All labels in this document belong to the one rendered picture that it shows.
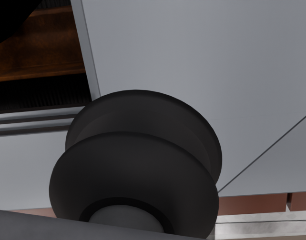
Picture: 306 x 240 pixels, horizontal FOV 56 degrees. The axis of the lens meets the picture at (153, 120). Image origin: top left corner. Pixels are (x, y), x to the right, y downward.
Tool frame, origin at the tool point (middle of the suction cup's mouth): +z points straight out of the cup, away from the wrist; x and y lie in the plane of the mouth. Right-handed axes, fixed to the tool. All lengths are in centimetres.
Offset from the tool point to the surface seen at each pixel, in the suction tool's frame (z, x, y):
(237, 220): 31.5, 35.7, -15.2
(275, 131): 16.8, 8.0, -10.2
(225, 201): 17.8, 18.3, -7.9
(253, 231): 31, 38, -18
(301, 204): 18.4, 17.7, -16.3
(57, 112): 17.5, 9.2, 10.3
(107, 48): 16.3, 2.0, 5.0
